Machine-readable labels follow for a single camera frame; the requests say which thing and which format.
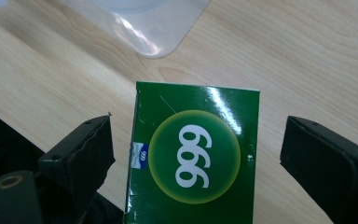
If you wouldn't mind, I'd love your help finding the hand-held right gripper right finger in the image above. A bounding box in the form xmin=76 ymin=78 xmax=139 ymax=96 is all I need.
xmin=279 ymin=115 xmax=358 ymax=224

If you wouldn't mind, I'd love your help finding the green medicine box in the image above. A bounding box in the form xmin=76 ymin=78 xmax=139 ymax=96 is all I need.
xmin=123 ymin=80 xmax=261 ymax=224

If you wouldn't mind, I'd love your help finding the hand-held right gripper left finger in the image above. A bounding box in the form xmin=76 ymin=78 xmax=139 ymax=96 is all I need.
xmin=37 ymin=114 xmax=117 ymax=206

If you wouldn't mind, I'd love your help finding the clear plastic storage box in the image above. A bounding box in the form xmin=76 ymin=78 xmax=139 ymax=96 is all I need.
xmin=0 ymin=0 xmax=213 ymax=60

